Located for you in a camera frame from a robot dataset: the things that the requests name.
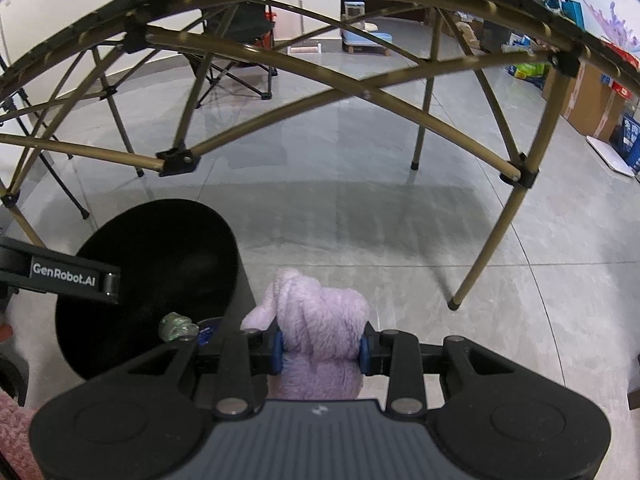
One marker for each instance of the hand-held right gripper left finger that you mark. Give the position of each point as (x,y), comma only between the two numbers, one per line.
(276,355)

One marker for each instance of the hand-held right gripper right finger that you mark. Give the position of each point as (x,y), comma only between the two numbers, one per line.
(365,355)

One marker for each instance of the purple plush toy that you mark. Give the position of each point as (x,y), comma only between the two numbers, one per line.
(315,320)

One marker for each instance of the black round bin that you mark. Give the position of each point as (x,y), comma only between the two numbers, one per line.
(150,260)

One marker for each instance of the green wrapper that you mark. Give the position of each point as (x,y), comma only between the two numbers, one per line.
(177,327)

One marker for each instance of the small blue wrapper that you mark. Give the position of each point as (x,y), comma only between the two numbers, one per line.
(211,332)

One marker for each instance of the black tripod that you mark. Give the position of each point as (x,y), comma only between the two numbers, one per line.
(73,195)

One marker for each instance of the tan folding table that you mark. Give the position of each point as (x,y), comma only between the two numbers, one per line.
(175,162)

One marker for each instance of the pink fluffy rug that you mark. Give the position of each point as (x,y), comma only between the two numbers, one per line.
(15,425)

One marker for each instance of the black folding chair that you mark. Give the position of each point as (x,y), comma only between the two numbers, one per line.
(235,25)

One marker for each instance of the white bathroom scale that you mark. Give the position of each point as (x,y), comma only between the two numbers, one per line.
(610,155)

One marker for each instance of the blue pet feeder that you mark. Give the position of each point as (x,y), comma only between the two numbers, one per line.
(362,35)

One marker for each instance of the green pet food bag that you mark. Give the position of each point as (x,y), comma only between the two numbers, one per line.
(530,75)

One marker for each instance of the tan fuzzy boot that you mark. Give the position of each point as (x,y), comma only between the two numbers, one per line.
(465,35)

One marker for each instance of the large taped cardboard box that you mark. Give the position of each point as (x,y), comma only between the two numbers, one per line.
(585,100)

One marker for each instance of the dark blue pet food bag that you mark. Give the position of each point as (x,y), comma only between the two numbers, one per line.
(631,140)

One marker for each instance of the red gift box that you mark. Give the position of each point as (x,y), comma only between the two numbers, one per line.
(622,52)

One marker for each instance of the blue gift bag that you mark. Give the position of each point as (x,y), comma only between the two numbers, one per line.
(572,12)

